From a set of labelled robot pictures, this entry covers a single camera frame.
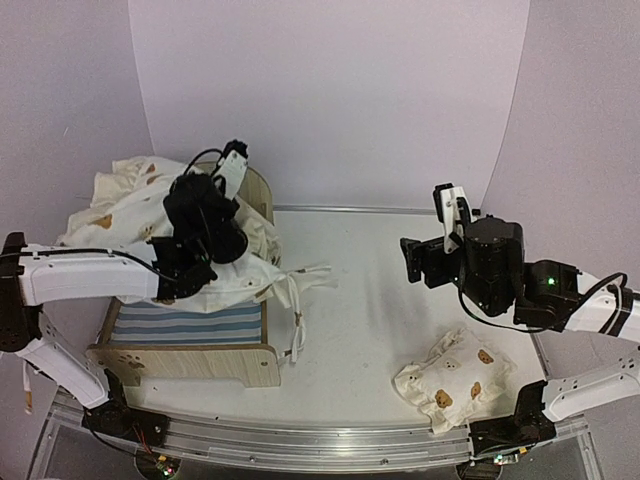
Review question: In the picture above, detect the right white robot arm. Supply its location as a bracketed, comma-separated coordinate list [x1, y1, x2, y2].
[400, 216, 639, 462]

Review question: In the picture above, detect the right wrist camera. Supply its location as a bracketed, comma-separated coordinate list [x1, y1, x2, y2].
[433, 183, 475, 254]

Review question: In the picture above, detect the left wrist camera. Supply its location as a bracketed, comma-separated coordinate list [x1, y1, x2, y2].
[211, 140, 248, 200]

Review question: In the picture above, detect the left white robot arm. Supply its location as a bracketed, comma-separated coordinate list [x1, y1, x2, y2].
[1, 173, 248, 447]

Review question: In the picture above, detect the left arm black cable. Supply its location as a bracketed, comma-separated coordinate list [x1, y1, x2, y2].
[0, 247, 171, 286]

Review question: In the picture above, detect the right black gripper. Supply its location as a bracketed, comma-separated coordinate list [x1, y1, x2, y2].
[401, 238, 501, 319]

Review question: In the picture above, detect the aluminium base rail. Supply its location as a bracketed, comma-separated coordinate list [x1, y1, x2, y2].
[47, 377, 591, 464]

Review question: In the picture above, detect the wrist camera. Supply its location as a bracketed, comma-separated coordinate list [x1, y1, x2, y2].
[433, 183, 475, 254]
[211, 140, 248, 200]

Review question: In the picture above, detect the small bear print pillow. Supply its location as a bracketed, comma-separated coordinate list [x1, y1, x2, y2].
[393, 329, 517, 435]

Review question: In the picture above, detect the wooden pet bed frame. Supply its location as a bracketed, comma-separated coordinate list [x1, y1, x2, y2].
[87, 171, 280, 387]

